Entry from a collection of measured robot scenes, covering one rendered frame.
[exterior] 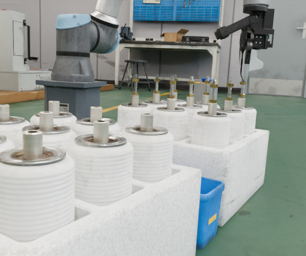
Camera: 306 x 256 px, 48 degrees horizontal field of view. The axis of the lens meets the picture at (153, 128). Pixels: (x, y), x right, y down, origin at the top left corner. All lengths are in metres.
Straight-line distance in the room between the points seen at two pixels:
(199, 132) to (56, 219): 0.51
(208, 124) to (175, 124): 0.10
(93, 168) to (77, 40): 0.79
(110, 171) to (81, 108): 0.72
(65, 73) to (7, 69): 2.27
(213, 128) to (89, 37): 0.60
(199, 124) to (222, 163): 0.11
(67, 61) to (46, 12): 5.92
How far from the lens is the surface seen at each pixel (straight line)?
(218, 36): 1.05
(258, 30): 1.06
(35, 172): 0.38
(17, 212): 0.40
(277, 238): 0.84
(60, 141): 0.54
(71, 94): 1.17
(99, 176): 0.47
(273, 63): 5.96
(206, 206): 0.70
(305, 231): 0.91
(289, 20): 6.03
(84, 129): 0.63
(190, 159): 0.82
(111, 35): 1.32
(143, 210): 0.49
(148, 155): 0.55
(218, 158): 0.79
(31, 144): 0.41
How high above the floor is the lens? 0.36
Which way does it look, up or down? 10 degrees down
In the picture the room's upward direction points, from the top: 3 degrees clockwise
